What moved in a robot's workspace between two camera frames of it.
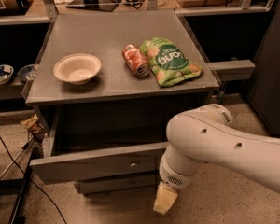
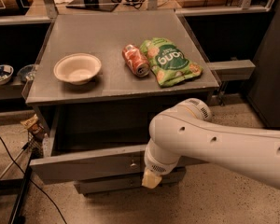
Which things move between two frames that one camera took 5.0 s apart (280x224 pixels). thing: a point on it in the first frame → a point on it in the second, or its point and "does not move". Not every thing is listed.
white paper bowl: x=77 y=68 does not move
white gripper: x=174 y=177 → x=158 y=166
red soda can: x=136 y=61 does not move
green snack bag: x=168 y=63 does not move
